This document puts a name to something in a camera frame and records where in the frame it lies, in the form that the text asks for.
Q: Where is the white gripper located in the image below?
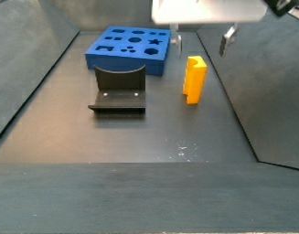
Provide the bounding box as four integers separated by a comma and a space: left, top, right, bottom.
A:
151, 0, 268, 56

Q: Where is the blue foam shape board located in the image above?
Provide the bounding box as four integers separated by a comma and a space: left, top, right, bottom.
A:
84, 26, 171, 76

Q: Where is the yellow arch block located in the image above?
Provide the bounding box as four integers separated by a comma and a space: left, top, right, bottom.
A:
182, 56, 207, 104

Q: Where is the black arch fixture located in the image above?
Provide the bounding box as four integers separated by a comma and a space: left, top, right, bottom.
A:
88, 66, 147, 114

